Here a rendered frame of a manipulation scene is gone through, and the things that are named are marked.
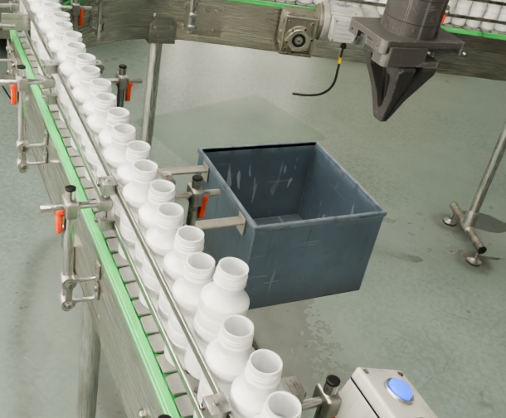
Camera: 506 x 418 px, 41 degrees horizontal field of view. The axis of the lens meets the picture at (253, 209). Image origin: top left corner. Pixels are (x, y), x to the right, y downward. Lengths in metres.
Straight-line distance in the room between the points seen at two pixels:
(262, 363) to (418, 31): 0.38
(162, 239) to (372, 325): 1.81
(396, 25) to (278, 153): 0.98
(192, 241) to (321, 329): 1.73
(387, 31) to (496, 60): 2.17
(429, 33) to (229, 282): 0.34
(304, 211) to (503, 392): 1.20
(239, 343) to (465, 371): 1.95
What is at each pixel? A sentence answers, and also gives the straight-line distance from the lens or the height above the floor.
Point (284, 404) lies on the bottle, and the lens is 0.73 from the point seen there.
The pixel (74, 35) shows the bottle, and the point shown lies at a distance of 1.50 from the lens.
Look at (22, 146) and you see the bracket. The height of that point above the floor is 0.94.
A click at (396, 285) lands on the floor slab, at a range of 2.91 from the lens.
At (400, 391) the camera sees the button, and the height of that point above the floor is 1.12.
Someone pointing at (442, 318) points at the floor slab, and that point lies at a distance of 2.84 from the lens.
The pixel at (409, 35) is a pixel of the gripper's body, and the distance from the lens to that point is 0.69.
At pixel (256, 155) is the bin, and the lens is 1.62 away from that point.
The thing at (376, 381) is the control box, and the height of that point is 1.12.
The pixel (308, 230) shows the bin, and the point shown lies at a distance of 1.39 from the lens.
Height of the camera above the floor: 1.69
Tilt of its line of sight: 33 degrees down
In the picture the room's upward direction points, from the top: 12 degrees clockwise
